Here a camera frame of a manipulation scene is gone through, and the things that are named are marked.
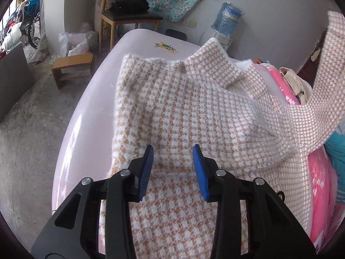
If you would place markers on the white water dispenser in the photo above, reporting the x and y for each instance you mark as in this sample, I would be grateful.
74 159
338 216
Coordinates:
224 41

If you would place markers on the beige garment pile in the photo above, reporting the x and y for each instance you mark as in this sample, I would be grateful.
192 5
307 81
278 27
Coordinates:
301 89

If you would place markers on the white wall socket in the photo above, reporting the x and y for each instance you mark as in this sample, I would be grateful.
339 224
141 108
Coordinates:
189 22

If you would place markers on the dark brown wooden door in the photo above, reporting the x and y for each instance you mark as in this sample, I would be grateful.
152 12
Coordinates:
309 69

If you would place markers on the pink floral fleece blanket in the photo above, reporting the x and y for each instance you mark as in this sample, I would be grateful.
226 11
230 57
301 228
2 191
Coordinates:
323 175

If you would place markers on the small wooden stool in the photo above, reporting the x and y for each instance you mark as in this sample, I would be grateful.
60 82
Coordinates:
72 67

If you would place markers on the beige white houndstooth coat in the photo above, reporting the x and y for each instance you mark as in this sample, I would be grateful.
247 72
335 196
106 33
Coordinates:
226 108

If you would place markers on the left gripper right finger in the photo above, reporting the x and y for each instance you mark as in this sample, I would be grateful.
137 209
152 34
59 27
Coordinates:
252 219

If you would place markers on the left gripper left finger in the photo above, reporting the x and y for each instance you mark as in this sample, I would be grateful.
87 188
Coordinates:
94 220

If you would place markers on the bicycle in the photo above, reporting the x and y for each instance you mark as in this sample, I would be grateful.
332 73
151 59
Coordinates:
29 17

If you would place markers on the black garment on chair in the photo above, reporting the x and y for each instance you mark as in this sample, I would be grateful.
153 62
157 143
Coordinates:
130 6

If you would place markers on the dark grey board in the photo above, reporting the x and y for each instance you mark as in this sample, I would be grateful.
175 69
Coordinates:
16 78

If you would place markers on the white plastic bag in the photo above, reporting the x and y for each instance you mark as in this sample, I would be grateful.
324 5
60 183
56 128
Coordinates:
78 43

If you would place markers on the teal garment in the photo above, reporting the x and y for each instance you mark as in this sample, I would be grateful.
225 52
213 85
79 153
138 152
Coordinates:
335 147

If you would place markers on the wooden chair black seat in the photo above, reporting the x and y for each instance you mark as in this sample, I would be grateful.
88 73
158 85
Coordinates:
114 19

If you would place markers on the blue water jug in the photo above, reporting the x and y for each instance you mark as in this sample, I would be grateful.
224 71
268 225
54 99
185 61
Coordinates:
227 19

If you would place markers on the pink balloon print mattress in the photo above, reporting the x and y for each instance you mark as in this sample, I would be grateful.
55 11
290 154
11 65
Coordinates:
89 129

